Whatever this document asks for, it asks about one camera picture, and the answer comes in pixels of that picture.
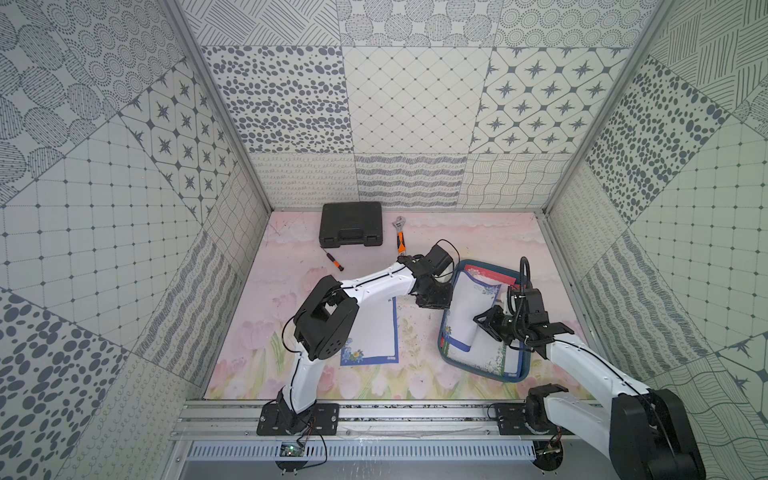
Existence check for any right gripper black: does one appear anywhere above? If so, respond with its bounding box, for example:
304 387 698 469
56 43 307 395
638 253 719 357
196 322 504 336
473 305 528 346

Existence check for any blue floral stationery paper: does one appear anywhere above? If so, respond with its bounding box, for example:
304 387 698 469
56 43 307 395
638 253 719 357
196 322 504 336
340 298 399 367
442 270 502 352

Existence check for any teal plastic storage box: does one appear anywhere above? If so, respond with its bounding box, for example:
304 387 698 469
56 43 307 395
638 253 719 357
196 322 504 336
438 260 531 383

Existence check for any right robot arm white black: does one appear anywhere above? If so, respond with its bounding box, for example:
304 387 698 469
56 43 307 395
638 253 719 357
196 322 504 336
473 288 707 479

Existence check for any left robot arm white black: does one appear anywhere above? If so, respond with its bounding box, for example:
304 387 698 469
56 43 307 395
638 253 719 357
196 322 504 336
275 244 457 427

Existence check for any red bordered stationery paper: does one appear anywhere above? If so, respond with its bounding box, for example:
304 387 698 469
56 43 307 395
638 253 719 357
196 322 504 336
467 267 518 286

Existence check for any small orange black screwdriver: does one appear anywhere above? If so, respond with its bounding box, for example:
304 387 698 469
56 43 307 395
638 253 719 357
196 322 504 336
324 250 345 272

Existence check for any black plastic tool case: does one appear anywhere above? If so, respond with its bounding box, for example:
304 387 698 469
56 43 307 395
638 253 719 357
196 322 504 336
318 201 384 249

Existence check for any right round circuit board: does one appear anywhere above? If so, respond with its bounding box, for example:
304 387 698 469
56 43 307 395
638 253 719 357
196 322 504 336
532 442 564 472

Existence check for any left green circuit board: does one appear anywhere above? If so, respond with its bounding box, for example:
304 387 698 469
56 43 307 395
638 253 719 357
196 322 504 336
275 443 308 472

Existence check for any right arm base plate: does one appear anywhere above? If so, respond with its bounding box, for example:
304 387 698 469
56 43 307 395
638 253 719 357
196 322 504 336
486 402 574 437

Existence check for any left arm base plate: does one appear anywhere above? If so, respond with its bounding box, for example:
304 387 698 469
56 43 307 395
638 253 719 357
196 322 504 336
257 402 340 436

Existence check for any aluminium mounting rail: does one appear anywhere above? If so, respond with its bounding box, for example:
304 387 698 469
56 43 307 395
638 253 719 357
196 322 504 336
170 400 549 441

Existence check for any white slotted cable duct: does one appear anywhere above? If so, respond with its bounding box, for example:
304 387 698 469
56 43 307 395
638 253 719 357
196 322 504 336
188 440 535 462

